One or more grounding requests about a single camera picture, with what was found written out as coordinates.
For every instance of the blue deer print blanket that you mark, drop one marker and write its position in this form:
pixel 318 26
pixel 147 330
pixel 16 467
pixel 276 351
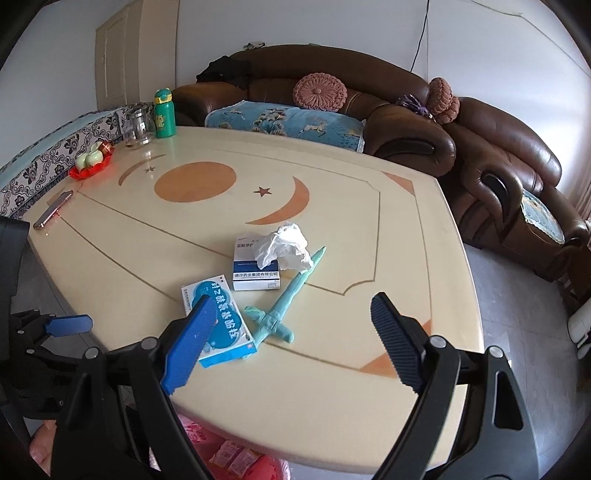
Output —
pixel 277 122

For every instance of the glass jar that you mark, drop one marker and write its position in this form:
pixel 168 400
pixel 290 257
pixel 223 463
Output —
pixel 137 127

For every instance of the pink knitted cushion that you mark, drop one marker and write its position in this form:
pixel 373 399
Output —
pixel 450 110
pixel 438 92

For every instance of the pink lined trash bin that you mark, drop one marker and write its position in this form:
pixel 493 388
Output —
pixel 277 468

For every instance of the brown leather armchair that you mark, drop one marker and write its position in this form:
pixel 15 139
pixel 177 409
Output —
pixel 503 138

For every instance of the pale green teacup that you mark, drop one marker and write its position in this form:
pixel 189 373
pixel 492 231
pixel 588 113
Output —
pixel 95 156
pixel 82 160

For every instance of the green water bottle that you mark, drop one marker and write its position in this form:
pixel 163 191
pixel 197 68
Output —
pixel 165 120

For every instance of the pink round crochet cushion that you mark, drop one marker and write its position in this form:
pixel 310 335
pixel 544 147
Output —
pixel 319 91

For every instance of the blue armchair seat mat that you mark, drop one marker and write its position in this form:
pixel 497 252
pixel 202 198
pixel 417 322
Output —
pixel 549 217

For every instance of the teal toy sword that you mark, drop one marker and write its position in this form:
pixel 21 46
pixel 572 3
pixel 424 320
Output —
pixel 281 302

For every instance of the black white floral cloth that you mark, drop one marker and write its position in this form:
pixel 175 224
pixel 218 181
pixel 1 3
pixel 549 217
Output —
pixel 41 170

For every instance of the small grey object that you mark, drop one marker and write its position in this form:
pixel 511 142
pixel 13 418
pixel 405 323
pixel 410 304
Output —
pixel 255 45

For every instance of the dark clothing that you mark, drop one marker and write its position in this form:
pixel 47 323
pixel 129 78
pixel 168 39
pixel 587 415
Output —
pixel 224 69

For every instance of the small red jar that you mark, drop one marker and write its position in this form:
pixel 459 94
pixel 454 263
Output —
pixel 106 148

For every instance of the purple cloth bundle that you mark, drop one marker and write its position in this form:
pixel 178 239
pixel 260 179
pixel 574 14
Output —
pixel 413 105

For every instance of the white medicine box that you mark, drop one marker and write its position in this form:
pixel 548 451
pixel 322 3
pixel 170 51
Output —
pixel 256 279

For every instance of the white tissue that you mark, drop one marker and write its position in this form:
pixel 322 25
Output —
pixel 281 247

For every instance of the brown leather sofa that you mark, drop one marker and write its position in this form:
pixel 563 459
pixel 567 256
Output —
pixel 369 69

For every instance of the person's left hand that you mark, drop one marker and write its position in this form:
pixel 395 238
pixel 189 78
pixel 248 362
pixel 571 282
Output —
pixel 42 447

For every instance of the blue medicine box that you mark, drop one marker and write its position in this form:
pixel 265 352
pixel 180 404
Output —
pixel 231 332

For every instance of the smartphone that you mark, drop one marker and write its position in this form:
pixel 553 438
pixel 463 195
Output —
pixel 53 210

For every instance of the red tray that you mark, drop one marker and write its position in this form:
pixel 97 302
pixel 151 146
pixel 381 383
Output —
pixel 92 174

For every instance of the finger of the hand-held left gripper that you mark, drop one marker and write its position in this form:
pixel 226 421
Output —
pixel 69 325

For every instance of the white round appliance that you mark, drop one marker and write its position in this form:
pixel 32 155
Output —
pixel 581 323

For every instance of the cream door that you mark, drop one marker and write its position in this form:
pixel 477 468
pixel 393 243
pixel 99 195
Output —
pixel 138 55

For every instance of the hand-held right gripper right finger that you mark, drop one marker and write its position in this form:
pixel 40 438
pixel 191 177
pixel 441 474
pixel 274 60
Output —
pixel 399 344

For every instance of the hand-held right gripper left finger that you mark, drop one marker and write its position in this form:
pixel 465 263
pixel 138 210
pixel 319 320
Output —
pixel 189 350

